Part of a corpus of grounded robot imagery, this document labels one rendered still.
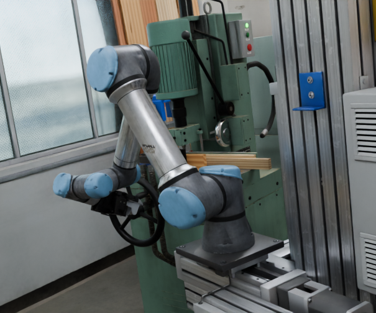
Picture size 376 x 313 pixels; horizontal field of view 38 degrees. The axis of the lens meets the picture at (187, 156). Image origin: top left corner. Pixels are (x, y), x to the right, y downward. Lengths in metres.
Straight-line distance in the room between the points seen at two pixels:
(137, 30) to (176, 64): 1.66
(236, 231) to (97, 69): 0.57
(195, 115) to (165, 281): 0.71
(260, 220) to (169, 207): 1.06
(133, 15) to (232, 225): 2.53
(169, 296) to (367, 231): 1.25
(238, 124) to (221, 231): 0.88
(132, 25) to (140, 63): 2.30
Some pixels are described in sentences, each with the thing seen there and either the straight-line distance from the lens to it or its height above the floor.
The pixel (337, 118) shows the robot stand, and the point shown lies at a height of 1.17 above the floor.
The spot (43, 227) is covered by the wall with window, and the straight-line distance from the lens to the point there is 3.47.
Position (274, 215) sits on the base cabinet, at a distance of 2.50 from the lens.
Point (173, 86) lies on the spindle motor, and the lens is 2.18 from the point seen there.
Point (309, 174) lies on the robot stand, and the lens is 1.44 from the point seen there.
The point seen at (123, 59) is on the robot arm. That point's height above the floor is 1.37.
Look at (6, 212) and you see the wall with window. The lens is 3.32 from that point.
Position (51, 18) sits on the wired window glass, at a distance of 3.64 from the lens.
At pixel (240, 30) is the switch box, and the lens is 2.39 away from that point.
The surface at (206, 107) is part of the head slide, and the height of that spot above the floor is 1.13.
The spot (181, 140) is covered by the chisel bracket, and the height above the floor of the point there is 1.02.
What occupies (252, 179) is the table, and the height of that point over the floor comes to 0.86.
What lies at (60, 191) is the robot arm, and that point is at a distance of 1.73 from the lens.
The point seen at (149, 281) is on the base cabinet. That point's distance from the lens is 2.43.
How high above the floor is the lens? 1.35
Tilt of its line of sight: 10 degrees down
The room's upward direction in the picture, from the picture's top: 7 degrees counter-clockwise
